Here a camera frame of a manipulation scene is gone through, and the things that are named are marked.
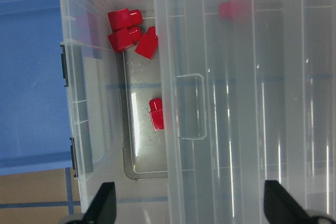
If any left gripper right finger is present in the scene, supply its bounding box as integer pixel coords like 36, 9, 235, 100
264, 180, 310, 223

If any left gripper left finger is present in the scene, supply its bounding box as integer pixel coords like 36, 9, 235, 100
70, 182, 117, 224

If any red block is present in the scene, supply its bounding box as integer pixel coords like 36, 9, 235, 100
107, 8, 143, 31
218, 0, 256, 22
135, 26, 159, 60
149, 98, 164, 131
108, 26, 142, 52

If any clear plastic box lid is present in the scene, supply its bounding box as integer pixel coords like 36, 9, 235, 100
156, 0, 335, 223

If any clear plastic storage box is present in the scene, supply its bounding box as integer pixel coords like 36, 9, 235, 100
60, 0, 176, 223

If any black box latch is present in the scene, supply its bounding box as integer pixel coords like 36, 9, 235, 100
60, 44, 78, 179

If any red block in box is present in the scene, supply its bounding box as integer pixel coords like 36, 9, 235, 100
107, 8, 143, 31
135, 26, 159, 60
108, 26, 142, 52

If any blue plastic tray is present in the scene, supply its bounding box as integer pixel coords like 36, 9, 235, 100
1, 0, 72, 175

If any red block under lid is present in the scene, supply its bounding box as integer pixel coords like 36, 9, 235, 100
218, 0, 256, 22

